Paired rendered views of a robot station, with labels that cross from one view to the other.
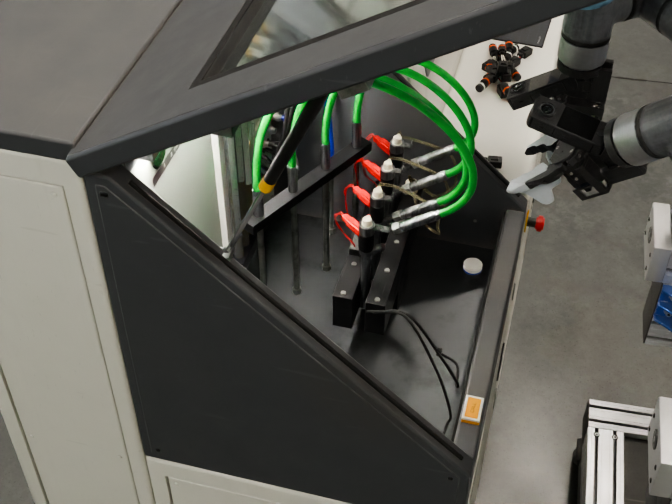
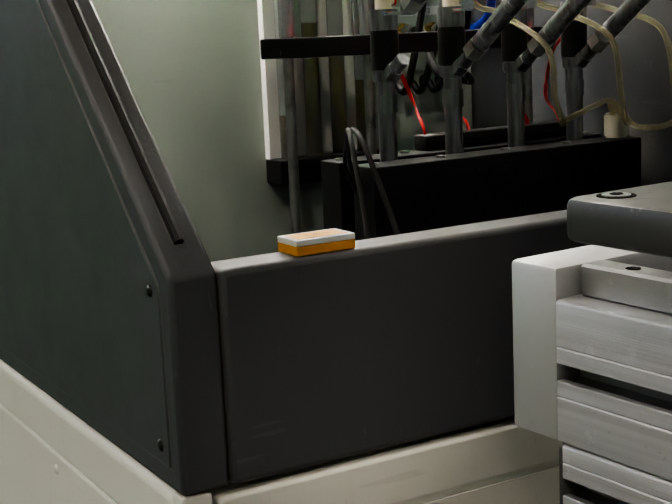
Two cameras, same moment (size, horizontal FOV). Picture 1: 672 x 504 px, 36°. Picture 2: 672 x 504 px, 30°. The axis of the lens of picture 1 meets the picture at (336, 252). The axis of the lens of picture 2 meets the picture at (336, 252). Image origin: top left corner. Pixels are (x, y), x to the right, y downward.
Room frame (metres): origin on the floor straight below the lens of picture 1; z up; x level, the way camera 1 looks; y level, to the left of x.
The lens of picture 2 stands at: (0.41, -0.89, 1.12)
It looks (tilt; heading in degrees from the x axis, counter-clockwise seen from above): 11 degrees down; 45
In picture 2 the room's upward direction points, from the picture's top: 3 degrees counter-clockwise
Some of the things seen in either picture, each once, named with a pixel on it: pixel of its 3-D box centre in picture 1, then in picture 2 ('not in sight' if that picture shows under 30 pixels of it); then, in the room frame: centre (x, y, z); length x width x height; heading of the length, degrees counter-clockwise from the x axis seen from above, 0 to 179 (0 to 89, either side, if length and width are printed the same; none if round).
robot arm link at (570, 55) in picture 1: (583, 47); not in sight; (1.37, -0.38, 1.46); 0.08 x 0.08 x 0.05
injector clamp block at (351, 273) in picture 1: (379, 266); (487, 218); (1.44, -0.09, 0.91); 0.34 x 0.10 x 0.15; 165
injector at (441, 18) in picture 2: (381, 238); (459, 112); (1.40, -0.09, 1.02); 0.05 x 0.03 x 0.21; 75
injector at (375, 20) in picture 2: (371, 267); (393, 118); (1.33, -0.06, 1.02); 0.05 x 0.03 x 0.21; 75
